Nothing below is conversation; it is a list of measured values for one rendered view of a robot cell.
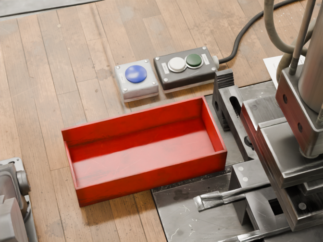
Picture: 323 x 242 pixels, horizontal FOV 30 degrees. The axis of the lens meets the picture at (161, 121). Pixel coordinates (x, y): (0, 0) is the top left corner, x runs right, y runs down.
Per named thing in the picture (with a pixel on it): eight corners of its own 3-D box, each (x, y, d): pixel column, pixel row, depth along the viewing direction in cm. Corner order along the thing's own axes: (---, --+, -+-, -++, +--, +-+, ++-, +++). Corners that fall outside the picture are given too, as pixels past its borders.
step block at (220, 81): (211, 103, 110) (215, 72, 103) (226, 100, 111) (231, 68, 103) (223, 131, 106) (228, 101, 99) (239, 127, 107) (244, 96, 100)
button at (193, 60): (183, 62, 113) (183, 54, 112) (198, 58, 114) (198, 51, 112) (188, 73, 112) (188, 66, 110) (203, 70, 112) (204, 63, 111)
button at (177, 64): (167, 66, 113) (167, 58, 111) (182, 62, 113) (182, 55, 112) (171, 77, 111) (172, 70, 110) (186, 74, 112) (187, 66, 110)
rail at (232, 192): (219, 200, 91) (220, 193, 89) (300, 179, 93) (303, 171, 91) (220, 204, 91) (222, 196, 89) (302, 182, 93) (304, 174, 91)
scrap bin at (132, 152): (65, 148, 104) (60, 128, 100) (202, 115, 109) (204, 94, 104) (79, 208, 98) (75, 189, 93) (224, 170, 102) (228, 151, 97)
